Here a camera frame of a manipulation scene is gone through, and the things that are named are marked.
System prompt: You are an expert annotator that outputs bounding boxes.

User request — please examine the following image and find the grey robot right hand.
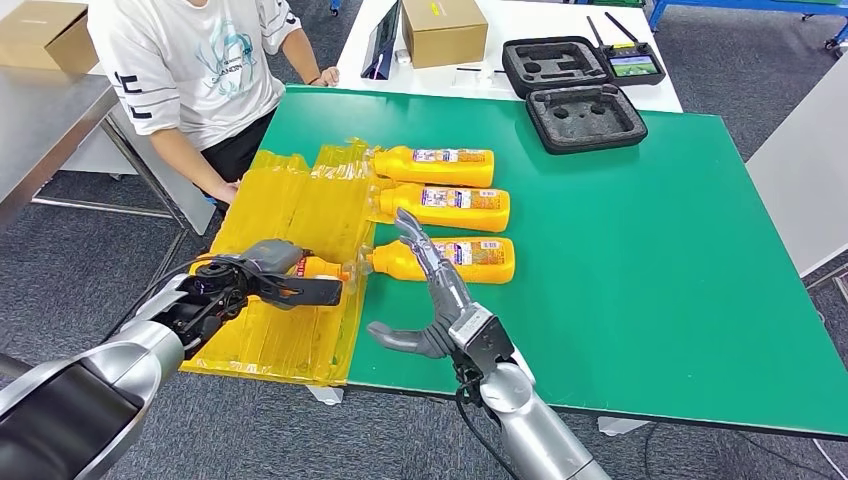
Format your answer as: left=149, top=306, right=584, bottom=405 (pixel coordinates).
left=366, top=207, right=475, bottom=360

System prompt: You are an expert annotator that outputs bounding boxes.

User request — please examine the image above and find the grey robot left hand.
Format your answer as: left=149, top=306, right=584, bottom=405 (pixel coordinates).
left=238, top=238, right=313, bottom=276

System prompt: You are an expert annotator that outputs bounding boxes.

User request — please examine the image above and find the orange detergent bottle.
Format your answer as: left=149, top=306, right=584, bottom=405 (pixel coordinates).
left=360, top=237, right=517, bottom=286
left=367, top=145, right=496, bottom=189
left=188, top=253, right=362, bottom=293
left=370, top=183, right=511, bottom=234

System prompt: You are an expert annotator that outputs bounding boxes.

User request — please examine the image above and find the yellow plastic film sheet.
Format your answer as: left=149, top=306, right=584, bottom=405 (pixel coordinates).
left=180, top=137, right=399, bottom=388

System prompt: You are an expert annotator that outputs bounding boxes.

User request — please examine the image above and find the dark tablet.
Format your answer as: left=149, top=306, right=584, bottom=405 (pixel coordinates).
left=360, top=0, right=403, bottom=81

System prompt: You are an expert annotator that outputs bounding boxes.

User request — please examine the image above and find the cardboard box with yellow mark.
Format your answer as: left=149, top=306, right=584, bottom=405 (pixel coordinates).
left=400, top=0, right=490, bottom=70

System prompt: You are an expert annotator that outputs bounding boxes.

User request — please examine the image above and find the person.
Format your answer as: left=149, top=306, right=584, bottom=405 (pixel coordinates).
left=86, top=0, right=340, bottom=207

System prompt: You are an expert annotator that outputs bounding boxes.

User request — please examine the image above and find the white table foot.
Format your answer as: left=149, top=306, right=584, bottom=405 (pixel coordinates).
left=596, top=415, right=651, bottom=437
left=305, top=385, right=346, bottom=407

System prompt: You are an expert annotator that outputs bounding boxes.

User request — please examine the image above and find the steel table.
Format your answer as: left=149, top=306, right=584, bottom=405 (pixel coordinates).
left=0, top=64, right=217, bottom=280

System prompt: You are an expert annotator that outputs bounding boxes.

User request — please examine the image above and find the black foam-lined case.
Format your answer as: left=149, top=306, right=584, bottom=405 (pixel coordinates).
left=501, top=36, right=649, bottom=156

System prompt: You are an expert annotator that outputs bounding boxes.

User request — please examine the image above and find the plain brown cardboard box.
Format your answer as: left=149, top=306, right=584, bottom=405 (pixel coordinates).
left=0, top=0, right=101, bottom=74

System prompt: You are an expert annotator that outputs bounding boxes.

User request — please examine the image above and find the black remote controller with screen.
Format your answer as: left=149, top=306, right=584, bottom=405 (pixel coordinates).
left=586, top=11, right=667, bottom=87

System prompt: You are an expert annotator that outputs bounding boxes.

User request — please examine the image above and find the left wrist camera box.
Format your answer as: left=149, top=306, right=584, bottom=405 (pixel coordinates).
left=254, top=271, right=344, bottom=311

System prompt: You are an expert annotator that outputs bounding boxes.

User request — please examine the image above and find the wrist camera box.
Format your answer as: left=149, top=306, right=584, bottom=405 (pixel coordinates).
left=254, top=271, right=344, bottom=311
left=449, top=302, right=517, bottom=376

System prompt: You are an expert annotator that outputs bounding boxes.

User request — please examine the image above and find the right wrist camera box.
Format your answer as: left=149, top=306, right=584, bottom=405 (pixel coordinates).
left=449, top=302, right=517, bottom=376

